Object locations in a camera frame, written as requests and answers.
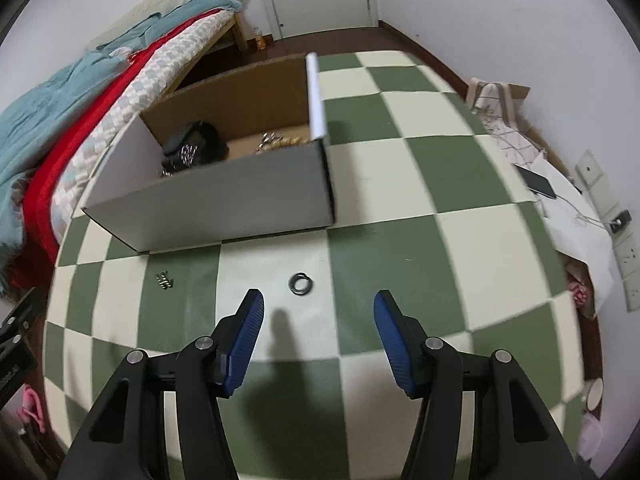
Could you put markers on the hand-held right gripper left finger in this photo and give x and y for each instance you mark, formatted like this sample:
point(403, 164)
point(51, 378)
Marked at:
point(245, 345)

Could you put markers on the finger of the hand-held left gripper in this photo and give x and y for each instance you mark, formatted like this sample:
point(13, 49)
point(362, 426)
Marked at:
point(12, 317)

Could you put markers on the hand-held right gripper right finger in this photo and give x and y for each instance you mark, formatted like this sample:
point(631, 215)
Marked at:
point(395, 345)

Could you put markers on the small silver earrings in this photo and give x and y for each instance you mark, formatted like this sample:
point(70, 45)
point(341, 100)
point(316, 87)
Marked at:
point(163, 280)

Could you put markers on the cardboard box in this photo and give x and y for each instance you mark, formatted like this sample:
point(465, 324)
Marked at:
point(225, 200)

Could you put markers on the black bangle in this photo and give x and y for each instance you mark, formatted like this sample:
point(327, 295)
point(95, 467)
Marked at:
point(200, 140)

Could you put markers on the pink slippers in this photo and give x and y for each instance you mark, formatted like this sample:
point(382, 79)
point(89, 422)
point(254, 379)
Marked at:
point(30, 402)

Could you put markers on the green checkered tablecloth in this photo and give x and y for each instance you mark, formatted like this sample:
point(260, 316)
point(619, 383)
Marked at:
point(400, 220)

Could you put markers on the pink printed bag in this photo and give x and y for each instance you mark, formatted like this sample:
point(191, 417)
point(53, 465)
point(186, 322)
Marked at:
point(580, 296)

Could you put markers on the red blanket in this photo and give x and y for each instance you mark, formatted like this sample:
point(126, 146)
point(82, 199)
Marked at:
point(75, 135)

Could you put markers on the white cup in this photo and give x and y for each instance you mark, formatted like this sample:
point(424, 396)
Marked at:
point(595, 392)

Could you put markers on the blue duvet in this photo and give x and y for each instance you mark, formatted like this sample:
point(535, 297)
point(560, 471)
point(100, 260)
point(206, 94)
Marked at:
point(40, 110)

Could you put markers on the white paper bag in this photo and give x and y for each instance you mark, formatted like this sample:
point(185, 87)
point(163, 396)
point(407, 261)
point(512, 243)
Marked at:
point(585, 250)

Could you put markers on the black smartphone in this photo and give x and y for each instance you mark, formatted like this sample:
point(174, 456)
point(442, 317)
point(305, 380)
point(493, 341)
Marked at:
point(535, 180)

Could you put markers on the grid pattern tote bag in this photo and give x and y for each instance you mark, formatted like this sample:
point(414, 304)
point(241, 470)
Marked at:
point(500, 115)

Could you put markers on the black charger plug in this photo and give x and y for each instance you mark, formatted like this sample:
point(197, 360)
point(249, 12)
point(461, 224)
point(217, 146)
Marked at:
point(620, 221)

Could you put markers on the grey checkered bed sheet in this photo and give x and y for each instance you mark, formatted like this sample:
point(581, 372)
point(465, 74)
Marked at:
point(165, 65)

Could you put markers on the orange drink bottle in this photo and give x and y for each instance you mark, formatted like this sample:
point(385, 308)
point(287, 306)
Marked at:
point(259, 40)

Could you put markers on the wall socket strip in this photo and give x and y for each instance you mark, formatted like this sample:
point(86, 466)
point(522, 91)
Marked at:
point(600, 185)

